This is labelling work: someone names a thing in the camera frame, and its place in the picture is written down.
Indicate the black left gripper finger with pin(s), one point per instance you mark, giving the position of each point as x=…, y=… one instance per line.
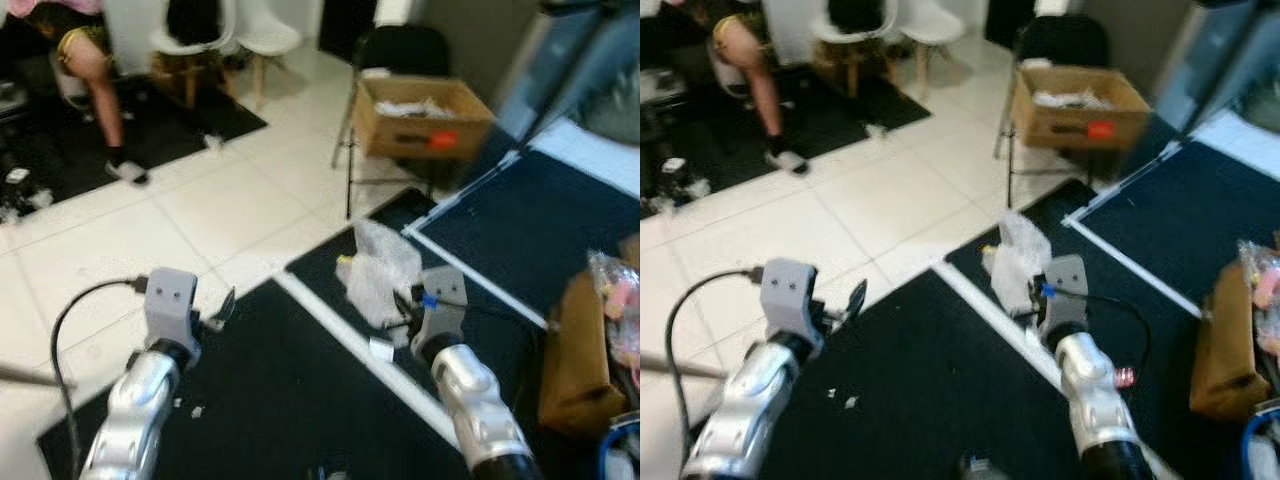
x=858, y=295
x=228, y=303

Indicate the clear plastic bag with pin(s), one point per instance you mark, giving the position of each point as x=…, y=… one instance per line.
x=375, y=275
x=1015, y=260

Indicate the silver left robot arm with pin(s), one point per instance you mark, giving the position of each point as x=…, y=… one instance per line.
x=750, y=410
x=135, y=420

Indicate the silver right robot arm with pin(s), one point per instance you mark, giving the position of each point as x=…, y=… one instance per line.
x=1095, y=400
x=480, y=410

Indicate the white crumpled paper trash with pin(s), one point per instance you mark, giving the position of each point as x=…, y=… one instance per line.
x=415, y=108
x=1075, y=98

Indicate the long white floor tape strip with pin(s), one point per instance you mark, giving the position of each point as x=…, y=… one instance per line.
x=1000, y=320
x=350, y=345

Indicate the large black floor mat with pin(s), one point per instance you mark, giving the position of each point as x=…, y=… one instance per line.
x=270, y=390
x=920, y=380

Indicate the black floor mat taped edges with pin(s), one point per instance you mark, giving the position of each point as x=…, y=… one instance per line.
x=1190, y=210
x=540, y=220

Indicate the cardboard box with pink items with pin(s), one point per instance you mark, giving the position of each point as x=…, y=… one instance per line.
x=1225, y=350
x=580, y=360

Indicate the black floor mat under chairs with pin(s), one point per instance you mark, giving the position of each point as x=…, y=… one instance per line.
x=840, y=120
x=170, y=125

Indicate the grey robot foot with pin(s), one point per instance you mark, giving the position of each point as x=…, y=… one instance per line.
x=980, y=468
x=335, y=475

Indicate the cardboard box with red label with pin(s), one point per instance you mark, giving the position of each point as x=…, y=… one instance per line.
x=400, y=135
x=1060, y=125

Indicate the pink clear plastic packaging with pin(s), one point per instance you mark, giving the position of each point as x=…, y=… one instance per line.
x=1262, y=285
x=618, y=300

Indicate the small white floor litter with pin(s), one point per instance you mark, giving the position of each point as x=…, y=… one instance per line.
x=675, y=166
x=17, y=176

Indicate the black folding chair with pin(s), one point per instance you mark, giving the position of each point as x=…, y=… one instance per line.
x=400, y=50
x=1060, y=40

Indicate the white chair with black item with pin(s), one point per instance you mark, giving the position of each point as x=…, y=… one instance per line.
x=190, y=35
x=850, y=25

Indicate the empty white chair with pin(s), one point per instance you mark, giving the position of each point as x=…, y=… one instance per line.
x=265, y=35
x=930, y=25

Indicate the stainless steel fridge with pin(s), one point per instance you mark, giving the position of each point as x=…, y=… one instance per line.
x=570, y=60
x=1220, y=55

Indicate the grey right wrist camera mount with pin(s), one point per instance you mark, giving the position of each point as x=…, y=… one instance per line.
x=1066, y=295
x=442, y=305

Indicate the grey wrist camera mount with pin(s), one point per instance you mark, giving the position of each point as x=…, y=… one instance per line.
x=790, y=292
x=442, y=305
x=1066, y=295
x=170, y=300

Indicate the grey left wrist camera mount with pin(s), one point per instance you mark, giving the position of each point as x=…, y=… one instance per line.
x=790, y=292
x=170, y=300

